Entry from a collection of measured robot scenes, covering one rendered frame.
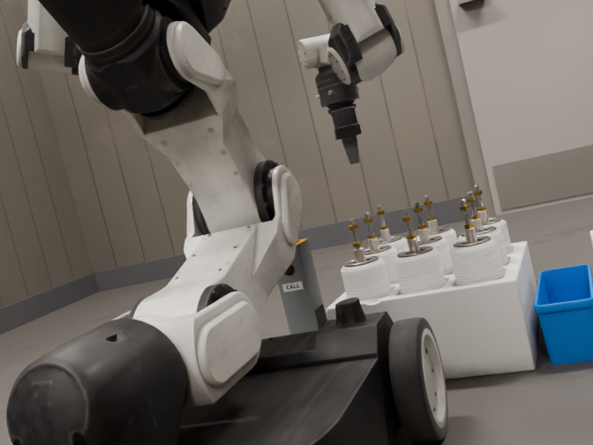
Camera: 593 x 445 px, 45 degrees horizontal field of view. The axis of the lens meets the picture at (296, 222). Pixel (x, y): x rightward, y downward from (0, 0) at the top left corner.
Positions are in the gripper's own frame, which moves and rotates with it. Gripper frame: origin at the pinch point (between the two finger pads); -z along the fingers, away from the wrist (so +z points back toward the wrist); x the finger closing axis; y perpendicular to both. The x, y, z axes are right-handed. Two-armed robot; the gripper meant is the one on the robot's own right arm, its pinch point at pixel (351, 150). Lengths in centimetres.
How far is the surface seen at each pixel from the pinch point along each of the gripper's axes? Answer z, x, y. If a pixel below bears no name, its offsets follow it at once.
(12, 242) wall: -6, 208, 174
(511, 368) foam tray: -48, -27, -19
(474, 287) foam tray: -30.9, -26.1, -15.7
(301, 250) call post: -18.9, -4.7, 16.1
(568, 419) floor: -49, -53, -21
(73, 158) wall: 33, 263, 150
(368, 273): -25.4, -15.8, 3.1
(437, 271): -27.7, -18.5, -10.4
